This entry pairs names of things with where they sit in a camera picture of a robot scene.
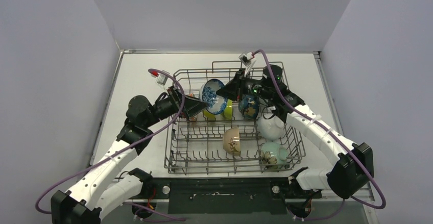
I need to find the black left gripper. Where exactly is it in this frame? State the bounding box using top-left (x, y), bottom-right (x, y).
top-left (143, 86), bottom-right (210, 128)

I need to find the yellow green bowl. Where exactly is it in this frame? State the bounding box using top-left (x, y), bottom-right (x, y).
top-left (203, 110), bottom-right (216, 120)

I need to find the blue white patterned bowl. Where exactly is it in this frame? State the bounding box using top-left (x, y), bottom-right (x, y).
top-left (199, 79), bottom-right (228, 115)

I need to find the lime green bowl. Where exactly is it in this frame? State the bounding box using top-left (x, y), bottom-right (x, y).
top-left (223, 99), bottom-right (233, 120)

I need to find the white bowl with tan outside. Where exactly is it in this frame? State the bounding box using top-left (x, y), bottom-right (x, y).
top-left (223, 127), bottom-right (241, 156)

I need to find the white bowl with blue outside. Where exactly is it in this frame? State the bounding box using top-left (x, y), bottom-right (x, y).
top-left (257, 117), bottom-right (285, 141)

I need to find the pale celadon bowl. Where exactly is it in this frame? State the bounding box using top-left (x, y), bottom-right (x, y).
top-left (260, 142), bottom-right (288, 169)

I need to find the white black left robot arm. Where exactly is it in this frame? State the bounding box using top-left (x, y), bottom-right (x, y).
top-left (51, 86), bottom-right (209, 223)

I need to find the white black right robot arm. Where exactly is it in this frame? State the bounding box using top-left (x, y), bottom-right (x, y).
top-left (216, 64), bottom-right (374, 199)

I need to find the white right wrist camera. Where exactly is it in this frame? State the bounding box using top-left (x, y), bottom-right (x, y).
top-left (238, 52), bottom-right (256, 77)

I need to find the grey wire dish rack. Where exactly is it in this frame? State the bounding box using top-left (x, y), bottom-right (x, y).
top-left (164, 61), bottom-right (306, 176)

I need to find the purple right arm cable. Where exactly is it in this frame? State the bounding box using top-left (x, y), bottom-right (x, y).
top-left (252, 49), bottom-right (387, 221)

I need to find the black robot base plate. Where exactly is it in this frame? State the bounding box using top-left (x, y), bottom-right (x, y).
top-left (132, 177), bottom-right (322, 214)

